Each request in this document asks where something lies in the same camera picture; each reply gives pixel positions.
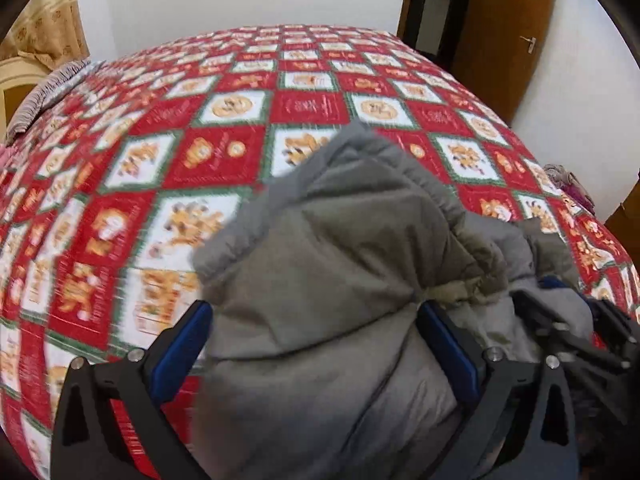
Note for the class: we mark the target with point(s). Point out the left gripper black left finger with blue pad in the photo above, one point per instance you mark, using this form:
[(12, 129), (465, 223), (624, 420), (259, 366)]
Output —
[(86, 440)]

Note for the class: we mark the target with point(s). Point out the grey quilted down jacket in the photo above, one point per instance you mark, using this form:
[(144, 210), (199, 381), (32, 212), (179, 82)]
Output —
[(315, 368)]

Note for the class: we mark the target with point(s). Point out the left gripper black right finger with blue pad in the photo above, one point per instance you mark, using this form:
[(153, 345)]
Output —
[(517, 419)]

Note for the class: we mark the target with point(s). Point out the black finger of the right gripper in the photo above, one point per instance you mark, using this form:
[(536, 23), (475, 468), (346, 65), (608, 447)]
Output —
[(553, 334)]

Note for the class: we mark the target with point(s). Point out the red teddy bear bedspread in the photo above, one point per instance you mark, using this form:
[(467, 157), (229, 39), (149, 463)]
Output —
[(109, 191)]

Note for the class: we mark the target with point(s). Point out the cream wooden headboard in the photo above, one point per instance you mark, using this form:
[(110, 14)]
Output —
[(17, 77)]

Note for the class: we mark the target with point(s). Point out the brown wooden door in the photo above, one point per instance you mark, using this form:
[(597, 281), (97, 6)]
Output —
[(491, 59)]

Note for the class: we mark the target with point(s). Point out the grey striped pillow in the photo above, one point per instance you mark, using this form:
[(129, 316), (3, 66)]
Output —
[(47, 93)]

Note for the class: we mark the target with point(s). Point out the tan patterned curtain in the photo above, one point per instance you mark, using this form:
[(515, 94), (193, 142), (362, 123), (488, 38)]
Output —
[(47, 31)]

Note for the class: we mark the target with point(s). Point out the metal door handle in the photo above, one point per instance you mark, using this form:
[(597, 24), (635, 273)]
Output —
[(531, 43)]

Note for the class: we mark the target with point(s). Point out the dark brown door frame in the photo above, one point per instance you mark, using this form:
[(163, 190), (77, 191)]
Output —
[(433, 28)]

